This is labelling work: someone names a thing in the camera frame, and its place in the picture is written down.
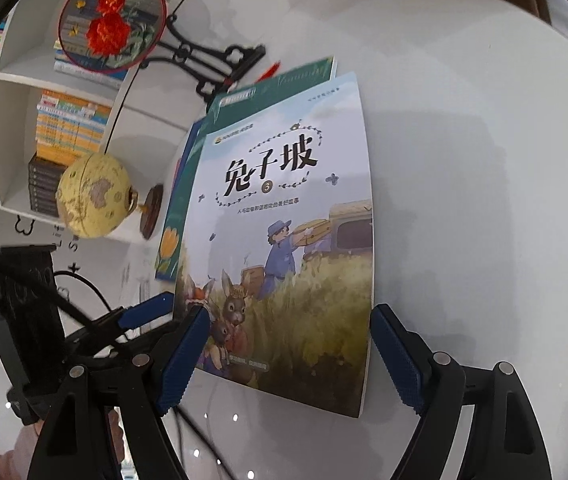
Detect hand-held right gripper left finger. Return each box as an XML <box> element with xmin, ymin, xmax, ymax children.
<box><xmin>26</xmin><ymin>304</ymin><xmax>212</xmax><ymax>480</ymax></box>

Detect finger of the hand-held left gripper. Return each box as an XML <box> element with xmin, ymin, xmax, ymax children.
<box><xmin>66</xmin><ymin>291</ymin><xmax>175</xmax><ymax>350</ymax></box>

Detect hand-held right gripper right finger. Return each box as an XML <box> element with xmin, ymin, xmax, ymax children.
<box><xmin>370</xmin><ymin>303</ymin><xmax>554</xmax><ymax>480</ymax></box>

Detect rabbit field cover book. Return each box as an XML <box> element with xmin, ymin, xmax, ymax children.
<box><xmin>173</xmin><ymin>72</ymin><xmax>375</xmax><ymax>418</ymax></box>

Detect set of dark grey books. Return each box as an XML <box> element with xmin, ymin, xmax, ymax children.
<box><xmin>27</xmin><ymin>154</ymin><xmax>65</xmax><ymax>217</ymax></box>

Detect yellow desk globe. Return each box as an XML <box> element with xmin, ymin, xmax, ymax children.
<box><xmin>55</xmin><ymin>152</ymin><xmax>165</xmax><ymax>240</ymax></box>

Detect dark green cover book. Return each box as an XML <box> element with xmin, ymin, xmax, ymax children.
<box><xmin>206</xmin><ymin>56</ymin><xmax>339</xmax><ymax>126</ymax></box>

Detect black carved fan stand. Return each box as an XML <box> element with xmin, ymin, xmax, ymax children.
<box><xmin>146</xmin><ymin>12</ymin><xmax>267</xmax><ymax>103</ymax></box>

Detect red tassel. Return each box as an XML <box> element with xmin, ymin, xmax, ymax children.
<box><xmin>256</xmin><ymin>60</ymin><xmax>282</xmax><ymax>83</ymax></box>

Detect round embroidered flower fan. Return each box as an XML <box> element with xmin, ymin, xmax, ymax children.
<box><xmin>58</xmin><ymin>0</ymin><xmax>169</xmax><ymax>75</ymax></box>

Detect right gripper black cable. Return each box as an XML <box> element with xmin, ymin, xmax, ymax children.
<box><xmin>0</xmin><ymin>236</ymin><xmax>235</xmax><ymax>480</ymax></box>

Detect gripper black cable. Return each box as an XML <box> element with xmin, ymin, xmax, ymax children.
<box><xmin>53</xmin><ymin>270</ymin><xmax>127</xmax><ymax>313</ymax></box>
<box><xmin>0</xmin><ymin>236</ymin><xmax>235</xmax><ymax>480</ymax></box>

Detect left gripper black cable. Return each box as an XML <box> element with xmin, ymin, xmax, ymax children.
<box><xmin>53</xmin><ymin>270</ymin><xmax>127</xmax><ymax>313</ymax></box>

